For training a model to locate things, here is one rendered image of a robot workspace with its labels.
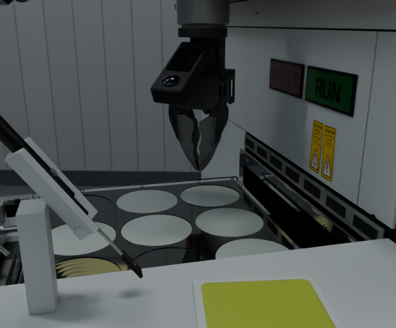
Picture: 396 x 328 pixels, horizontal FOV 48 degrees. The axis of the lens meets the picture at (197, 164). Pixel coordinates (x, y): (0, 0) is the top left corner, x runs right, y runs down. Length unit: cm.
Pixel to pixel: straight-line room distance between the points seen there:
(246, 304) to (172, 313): 12
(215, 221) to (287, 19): 32
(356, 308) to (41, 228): 25
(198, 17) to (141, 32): 254
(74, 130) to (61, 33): 68
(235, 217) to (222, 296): 42
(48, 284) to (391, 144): 35
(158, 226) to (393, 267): 33
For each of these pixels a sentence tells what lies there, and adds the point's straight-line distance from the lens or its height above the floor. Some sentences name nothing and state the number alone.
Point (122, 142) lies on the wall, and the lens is 330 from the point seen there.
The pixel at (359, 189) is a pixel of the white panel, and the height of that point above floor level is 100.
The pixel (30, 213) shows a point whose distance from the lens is 34.
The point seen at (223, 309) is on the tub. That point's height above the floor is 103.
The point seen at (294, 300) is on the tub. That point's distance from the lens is 26.
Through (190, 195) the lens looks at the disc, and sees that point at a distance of 75.
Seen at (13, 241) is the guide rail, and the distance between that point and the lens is 77.
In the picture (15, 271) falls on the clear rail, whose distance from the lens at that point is 57.
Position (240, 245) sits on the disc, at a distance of 60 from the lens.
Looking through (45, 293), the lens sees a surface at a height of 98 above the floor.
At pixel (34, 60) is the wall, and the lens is 338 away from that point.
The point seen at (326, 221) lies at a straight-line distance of 59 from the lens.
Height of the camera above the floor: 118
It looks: 18 degrees down
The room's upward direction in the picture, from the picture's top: straight up
